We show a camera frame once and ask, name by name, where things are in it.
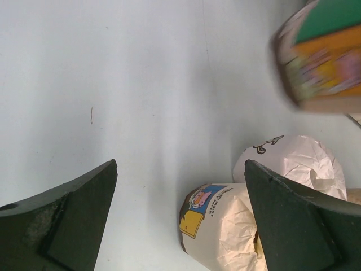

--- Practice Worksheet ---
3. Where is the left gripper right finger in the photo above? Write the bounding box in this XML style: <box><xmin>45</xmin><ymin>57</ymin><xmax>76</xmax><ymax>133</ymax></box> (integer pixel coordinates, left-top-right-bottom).
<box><xmin>245</xmin><ymin>160</ymin><xmax>360</xmax><ymax>270</ymax></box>

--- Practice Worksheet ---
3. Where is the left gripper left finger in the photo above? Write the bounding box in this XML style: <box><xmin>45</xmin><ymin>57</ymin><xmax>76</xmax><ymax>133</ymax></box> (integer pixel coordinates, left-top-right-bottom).
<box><xmin>1</xmin><ymin>160</ymin><xmax>117</xmax><ymax>270</ymax></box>

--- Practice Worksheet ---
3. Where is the white paper roll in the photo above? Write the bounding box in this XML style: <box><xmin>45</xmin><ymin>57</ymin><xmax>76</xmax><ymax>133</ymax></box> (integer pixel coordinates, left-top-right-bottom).
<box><xmin>232</xmin><ymin>135</ymin><xmax>347</xmax><ymax>200</ymax></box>

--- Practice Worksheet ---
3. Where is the green roll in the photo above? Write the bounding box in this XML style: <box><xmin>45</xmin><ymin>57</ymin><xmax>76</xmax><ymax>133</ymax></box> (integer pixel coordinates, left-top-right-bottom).
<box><xmin>271</xmin><ymin>0</ymin><xmax>360</xmax><ymax>115</ymax></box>

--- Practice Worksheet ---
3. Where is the beige three-tier shelf rack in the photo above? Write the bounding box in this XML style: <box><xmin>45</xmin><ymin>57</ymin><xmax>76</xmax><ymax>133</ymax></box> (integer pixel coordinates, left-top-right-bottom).
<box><xmin>348</xmin><ymin>113</ymin><xmax>361</xmax><ymax>126</ymax></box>

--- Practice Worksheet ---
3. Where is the cream wrapped paper roll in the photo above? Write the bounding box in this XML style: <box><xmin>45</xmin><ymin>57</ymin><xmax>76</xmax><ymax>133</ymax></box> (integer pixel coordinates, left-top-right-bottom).
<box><xmin>179</xmin><ymin>183</ymin><xmax>267</xmax><ymax>270</ymax></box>

